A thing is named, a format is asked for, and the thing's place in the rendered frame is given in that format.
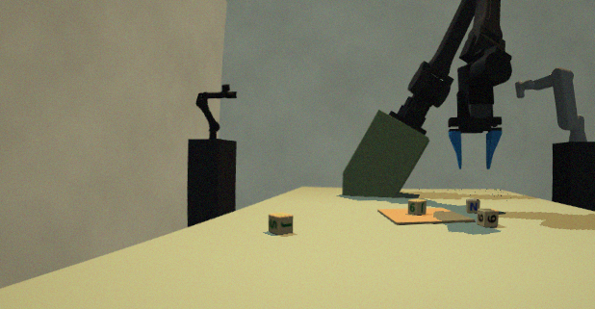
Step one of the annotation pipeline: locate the beige letter block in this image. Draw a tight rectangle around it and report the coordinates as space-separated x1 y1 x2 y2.
466 198 480 213
477 208 499 227
407 199 427 215
269 213 293 235

